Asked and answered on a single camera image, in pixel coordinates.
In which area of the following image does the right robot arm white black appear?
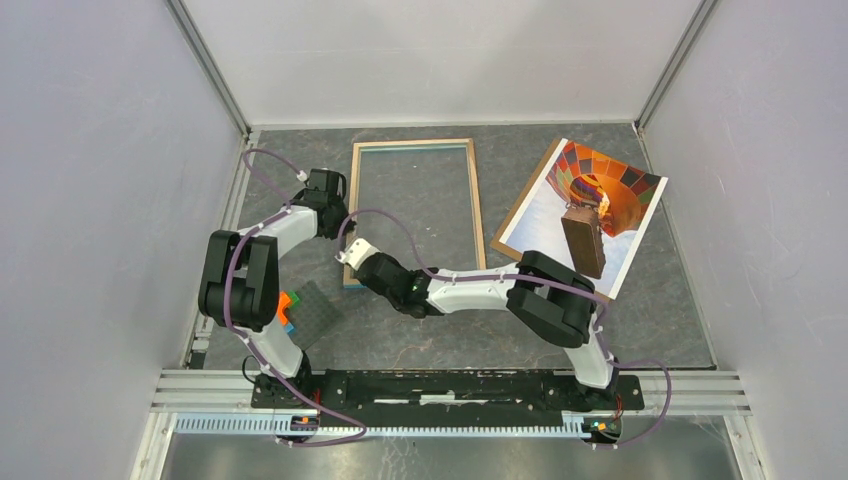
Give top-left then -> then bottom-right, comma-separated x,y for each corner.
345,250 -> 617,399

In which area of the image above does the brown frame backing board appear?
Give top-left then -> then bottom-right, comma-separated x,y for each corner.
491,138 -> 627,298

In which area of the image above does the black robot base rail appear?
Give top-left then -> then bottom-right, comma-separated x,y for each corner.
251,369 -> 645,432

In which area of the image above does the aluminium frame rail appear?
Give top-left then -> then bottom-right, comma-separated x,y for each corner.
151,369 -> 750,439

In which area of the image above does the hot air balloon photo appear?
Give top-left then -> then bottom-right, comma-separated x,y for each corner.
491,138 -> 668,299

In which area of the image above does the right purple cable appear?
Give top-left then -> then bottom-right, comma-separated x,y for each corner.
335,209 -> 674,452

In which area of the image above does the orange building block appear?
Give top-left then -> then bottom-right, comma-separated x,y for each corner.
276,291 -> 294,326

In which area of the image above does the green building block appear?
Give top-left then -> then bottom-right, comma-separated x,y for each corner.
286,292 -> 300,308

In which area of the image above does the purple cable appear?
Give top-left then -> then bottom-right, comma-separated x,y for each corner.
222,148 -> 370,449
335,209 -> 674,452

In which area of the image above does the wooden picture frame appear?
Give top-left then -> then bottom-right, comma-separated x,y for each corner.
346,138 -> 486,270

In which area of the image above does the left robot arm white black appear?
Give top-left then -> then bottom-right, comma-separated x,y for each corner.
198,169 -> 352,400

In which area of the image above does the grey building block baseplate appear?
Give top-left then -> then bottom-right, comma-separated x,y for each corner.
287,281 -> 345,350

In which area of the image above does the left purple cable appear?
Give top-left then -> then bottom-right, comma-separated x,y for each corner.
222,148 -> 370,449

